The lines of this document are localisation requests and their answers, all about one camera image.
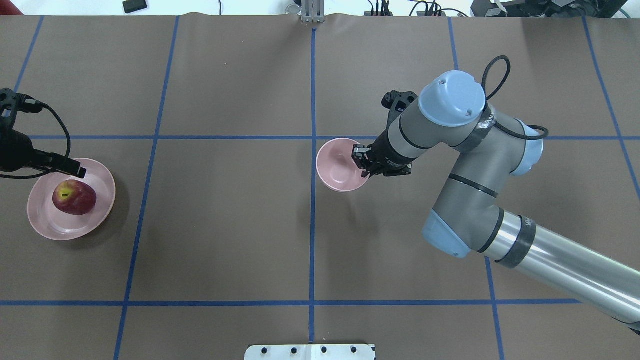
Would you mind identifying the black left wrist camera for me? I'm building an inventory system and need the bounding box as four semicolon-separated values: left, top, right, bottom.
0;88;44;132

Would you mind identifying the small black square device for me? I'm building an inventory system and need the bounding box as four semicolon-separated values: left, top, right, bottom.
122;0;148;15

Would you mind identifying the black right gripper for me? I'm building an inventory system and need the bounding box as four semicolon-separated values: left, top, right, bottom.
351;130;414;177

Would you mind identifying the pink bowl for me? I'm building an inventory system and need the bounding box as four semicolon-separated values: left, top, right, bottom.
315;137;369;193

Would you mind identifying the red apple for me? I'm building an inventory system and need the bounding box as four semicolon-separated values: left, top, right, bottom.
52;179;98;216

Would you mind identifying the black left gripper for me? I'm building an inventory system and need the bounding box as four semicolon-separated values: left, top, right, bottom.
0;129;87;179

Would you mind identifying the aluminium frame post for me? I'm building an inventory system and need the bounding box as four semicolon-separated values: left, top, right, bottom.
295;0;326;24

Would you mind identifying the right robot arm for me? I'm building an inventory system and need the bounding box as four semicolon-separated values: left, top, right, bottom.
351;70;640;333

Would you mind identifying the pink plate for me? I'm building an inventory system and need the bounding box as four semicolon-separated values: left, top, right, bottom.
26;158;116;240

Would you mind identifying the white central post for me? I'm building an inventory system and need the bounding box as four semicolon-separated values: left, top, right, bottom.
244;343;377;360

